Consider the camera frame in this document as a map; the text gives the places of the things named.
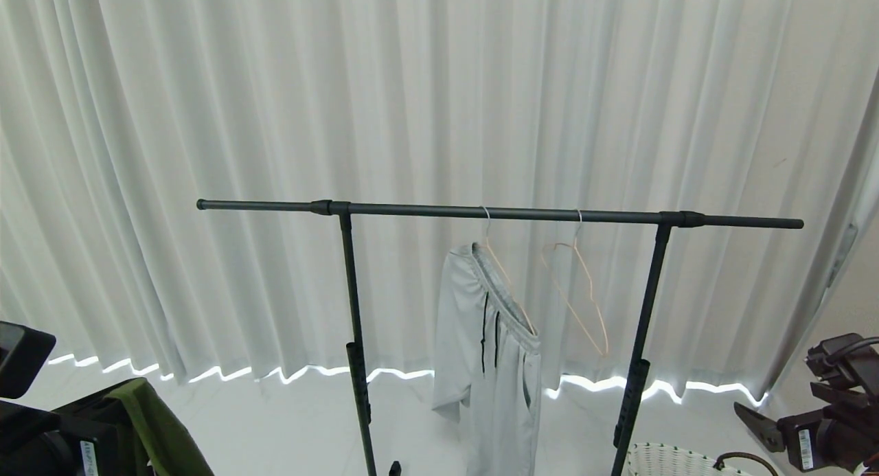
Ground pale grey shorts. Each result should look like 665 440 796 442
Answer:
431 242 543 476

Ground white curtain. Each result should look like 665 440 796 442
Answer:
0 0 879 401

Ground black cable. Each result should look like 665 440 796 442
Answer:
824 336 879 367

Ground black clothes rack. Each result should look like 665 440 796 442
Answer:
196 199 805 476

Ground green garment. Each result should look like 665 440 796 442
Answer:
105 378 215 476

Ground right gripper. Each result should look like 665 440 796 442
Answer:
733 402 879 471

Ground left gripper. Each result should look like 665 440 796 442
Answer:
0 387 141 476

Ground pink clothes hanger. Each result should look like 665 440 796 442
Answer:
477 207 538 337
540 210 610 358

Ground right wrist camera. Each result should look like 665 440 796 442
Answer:
805 333 879 422

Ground white laundry basket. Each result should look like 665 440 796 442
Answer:
621 443 780 476

